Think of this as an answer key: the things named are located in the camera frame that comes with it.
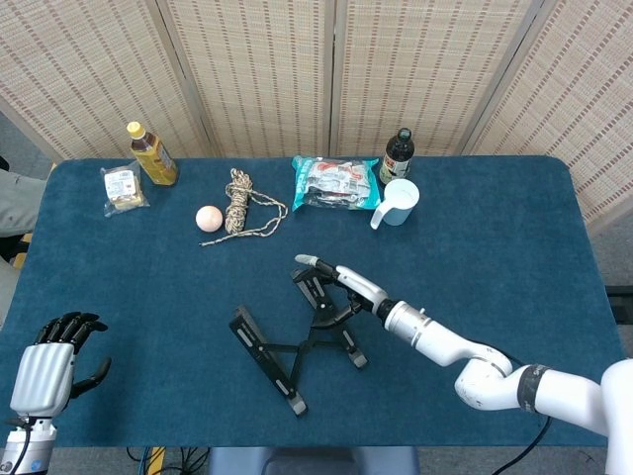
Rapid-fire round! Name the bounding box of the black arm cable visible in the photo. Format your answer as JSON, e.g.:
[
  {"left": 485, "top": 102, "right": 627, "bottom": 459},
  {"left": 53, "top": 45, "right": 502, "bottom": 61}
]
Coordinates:
[
  {"left": 494, "top": 414, "right": 553, "bottom": 475},
  {"left": 4, "top": 415, "right": 41, "bottom": 475}
]

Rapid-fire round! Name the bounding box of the pale pink ball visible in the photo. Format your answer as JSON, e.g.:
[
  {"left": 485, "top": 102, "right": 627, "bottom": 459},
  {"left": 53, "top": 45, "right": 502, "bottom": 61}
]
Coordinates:
[{"left": 195, "top": 204, "right": 225, "bottom": 233}]

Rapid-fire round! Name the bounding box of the black metal rail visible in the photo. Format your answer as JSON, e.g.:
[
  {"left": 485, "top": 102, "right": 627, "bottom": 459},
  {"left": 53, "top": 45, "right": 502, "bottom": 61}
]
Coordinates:
[{"left": 605, "top": 284, "right": 633, "bottom": 323}]

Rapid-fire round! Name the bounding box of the yellow label tea bottle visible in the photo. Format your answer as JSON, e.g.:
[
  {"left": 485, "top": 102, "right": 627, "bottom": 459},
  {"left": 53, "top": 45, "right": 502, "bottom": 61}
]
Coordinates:
[{"left": 126, "top": 121, "right": 180, "bottom": 188}]

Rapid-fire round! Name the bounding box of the teal snack bag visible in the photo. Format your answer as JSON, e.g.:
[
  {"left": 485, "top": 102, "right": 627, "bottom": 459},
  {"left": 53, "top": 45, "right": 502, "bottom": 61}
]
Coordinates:
[{"left": 290, "top": 154, "right": 385, "bottom": 213}]

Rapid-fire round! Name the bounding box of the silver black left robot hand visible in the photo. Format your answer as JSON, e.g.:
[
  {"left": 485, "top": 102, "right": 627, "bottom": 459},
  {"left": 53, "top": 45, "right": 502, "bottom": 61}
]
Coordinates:
[{"left": 9, "top": 311, "right": 113, "bottom": 418}]

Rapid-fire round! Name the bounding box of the clear wrapped pastry pack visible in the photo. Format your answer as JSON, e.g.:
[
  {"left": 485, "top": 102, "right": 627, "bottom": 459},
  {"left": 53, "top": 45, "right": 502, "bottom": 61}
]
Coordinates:
[{"left": 100, "top": 160, "right": 151, "bottom": 219}]

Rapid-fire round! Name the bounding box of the dark bottle black cap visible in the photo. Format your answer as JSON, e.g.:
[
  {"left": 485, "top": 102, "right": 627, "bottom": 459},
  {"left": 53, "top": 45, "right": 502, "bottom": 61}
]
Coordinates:
[{"left": 378, "top": 127, "right": 414, "bottom": 187}]

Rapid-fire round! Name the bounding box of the black floor cable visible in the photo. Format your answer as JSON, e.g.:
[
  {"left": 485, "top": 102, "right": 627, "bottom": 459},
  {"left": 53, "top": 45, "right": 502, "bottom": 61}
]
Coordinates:
[{"left": 126, "top": 446, "right": 209, "bottom": 475}]

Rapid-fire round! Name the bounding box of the blue tablecloth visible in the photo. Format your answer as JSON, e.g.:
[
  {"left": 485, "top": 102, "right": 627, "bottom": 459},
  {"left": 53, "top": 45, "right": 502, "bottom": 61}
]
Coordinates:
[{"left": 0, "top": 155, "right": 624, "bottom": 449}]

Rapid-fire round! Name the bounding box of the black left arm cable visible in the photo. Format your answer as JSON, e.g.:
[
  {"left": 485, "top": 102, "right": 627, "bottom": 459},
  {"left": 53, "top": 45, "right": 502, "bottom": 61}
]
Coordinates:
[{"left": 4, "top": 415, "right": 41, "bottom": 475}]

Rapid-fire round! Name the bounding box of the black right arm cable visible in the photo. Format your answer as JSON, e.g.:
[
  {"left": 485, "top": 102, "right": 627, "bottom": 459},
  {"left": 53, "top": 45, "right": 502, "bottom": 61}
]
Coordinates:
[{"left": 494, "top": 414, "right": 553, "bottom": 475}]

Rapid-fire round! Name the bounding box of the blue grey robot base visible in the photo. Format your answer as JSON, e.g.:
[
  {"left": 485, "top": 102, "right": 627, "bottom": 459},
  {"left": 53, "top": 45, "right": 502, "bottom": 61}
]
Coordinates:
[{"left": 207, "top": 446, "right": 420, "bottom": 475}]

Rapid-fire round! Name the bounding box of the woven folding screen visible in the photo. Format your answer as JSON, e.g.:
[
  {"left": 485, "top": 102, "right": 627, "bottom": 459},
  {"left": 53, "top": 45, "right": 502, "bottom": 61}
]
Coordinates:
[{"left": 0, "top": 0, "right": 633, "bottom": 234}]

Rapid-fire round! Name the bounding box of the person in grey clothing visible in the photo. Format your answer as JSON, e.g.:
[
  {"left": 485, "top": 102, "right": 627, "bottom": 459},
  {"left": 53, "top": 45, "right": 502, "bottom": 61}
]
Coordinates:
[{"left": 0, "top": 167, "right": 48, "bottom": 238}]

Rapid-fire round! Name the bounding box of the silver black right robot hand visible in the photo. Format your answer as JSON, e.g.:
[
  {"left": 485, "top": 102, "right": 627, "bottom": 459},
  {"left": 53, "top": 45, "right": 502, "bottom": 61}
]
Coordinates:
[{"left": 294, "top": 253, "right": 392, "bottom": 324}]

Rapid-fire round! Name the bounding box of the beige braided rope bundle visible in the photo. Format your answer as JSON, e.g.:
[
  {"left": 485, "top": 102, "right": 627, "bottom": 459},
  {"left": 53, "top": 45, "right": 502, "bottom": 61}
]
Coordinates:
[{"left": 199, "top": 167, "right": 289, "bottom": 248}]

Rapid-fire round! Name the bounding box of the light blue measuring cup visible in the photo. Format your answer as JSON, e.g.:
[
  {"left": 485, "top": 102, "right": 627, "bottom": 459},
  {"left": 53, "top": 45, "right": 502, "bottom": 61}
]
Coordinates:
[{"left": 370, "top": 178, "right": 421, "bottom": 232}]

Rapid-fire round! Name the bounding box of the black folding stand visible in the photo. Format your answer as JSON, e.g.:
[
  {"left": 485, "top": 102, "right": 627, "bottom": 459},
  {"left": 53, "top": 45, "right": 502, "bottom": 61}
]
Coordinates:
[{"left": 227, "top": 266, "right": 370, "bottom": 418}]

